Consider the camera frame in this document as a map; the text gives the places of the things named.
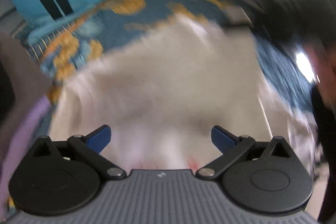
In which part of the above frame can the purple folded garment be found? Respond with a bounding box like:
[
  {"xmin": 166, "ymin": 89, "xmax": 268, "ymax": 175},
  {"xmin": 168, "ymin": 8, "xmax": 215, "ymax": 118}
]
[{"xmin": 0, "ymin": 97, "xmax": 51, "ymax": 214}]

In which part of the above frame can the grey folded garment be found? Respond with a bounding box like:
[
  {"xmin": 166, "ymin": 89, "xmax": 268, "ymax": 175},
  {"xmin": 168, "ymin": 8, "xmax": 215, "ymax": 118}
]
[{"xmin": 0, "ymin": 31, "xmax": 53, "ymax": 119}]

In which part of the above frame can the black folded garment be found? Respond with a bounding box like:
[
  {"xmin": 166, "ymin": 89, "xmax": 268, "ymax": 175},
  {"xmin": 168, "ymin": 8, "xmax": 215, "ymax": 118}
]
[{"xmin": 0, "ymin": 61, "xmax": 17, "ymax": 127}]

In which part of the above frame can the white garment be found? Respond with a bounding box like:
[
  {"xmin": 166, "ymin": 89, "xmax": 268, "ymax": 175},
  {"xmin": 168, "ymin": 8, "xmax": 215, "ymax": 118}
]
[{"xmin": 49, "ymin": 13, "xmax": 323, "ymax": 172}]

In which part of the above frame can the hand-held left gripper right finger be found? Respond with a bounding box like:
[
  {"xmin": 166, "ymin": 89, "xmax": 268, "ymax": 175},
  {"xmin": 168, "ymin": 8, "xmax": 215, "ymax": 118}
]
[{"xmin": 196, "ymin": 125, "xmax": 300, "ymax": 179}]

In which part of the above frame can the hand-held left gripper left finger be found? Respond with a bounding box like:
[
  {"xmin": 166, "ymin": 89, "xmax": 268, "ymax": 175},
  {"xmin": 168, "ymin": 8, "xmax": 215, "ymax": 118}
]
[{"xmin": 28, "ymin": 124, "xmax": 127, "ymax": 180}]

